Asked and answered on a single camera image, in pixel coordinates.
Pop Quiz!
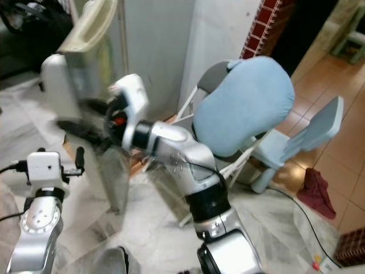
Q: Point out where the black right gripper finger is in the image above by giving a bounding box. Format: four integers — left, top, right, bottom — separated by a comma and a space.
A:
80, 96, 117, 115
56, 118, 112, 148

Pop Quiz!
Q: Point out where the fridge door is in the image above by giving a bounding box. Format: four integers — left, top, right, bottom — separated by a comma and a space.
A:
42, 0, 132, 215

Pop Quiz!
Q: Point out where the grey robot leg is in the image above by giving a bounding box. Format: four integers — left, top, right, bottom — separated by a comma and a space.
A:
94, 247, 129, 274

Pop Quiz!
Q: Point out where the black office chair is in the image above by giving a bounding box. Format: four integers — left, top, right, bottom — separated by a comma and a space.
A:
0, 0, 70, 70

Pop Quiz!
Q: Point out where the blue cushioned folding chair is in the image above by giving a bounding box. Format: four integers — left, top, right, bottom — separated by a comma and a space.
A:
177, 55, 297, 229

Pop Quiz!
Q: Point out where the red brick tiled pillar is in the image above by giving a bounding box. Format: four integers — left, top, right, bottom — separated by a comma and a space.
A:
240, 0, 292, 61

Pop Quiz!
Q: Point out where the light blue plastic chair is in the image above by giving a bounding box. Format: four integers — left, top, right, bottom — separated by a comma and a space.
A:
254, 95, 344, 194

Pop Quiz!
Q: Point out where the maroon cloth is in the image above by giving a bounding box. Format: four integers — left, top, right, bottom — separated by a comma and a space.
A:
297, 168, 338, 221

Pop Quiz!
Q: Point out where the red brick patterned block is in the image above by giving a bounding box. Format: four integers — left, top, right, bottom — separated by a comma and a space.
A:
334, 228, 365, 268

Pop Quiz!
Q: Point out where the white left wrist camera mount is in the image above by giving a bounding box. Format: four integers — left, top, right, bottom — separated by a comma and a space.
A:
28, 151, 68, 192

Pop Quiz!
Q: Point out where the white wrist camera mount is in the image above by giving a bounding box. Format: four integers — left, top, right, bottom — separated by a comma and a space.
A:
111, 72, 152, 133
28, 151, 68, 192

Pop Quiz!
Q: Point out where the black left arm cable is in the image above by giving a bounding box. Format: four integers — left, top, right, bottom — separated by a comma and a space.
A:
0, 162, 30, 172
0, 211, 25, 221

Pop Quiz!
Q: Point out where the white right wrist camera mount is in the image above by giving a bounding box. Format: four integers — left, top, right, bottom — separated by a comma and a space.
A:
111, 72, 152, 133

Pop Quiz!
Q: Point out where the black floor cable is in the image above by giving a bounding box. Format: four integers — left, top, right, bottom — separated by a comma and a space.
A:
264, 187, 330, 269

